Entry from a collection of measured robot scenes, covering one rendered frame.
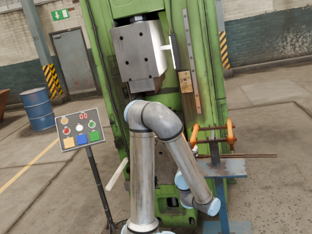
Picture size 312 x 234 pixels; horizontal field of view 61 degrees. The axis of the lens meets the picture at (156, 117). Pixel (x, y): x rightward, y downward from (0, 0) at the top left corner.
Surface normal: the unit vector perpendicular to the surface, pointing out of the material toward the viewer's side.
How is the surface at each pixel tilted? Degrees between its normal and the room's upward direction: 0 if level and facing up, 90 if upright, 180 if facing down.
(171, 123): 66
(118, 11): 90
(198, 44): 90
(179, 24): 90
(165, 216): 90
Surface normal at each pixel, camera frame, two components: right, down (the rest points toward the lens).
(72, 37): -0.13, 0.35
